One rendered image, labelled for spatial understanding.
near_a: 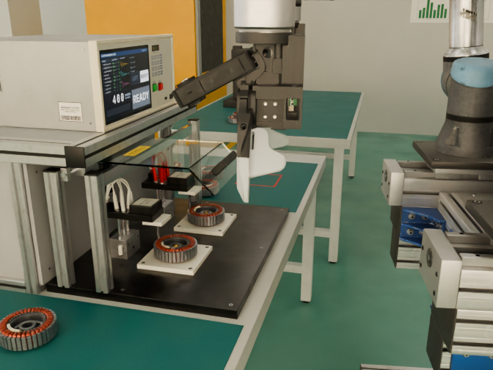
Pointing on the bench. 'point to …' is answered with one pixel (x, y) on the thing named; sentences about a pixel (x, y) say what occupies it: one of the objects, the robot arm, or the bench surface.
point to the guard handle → (224, 163)
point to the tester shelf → (81, 140)
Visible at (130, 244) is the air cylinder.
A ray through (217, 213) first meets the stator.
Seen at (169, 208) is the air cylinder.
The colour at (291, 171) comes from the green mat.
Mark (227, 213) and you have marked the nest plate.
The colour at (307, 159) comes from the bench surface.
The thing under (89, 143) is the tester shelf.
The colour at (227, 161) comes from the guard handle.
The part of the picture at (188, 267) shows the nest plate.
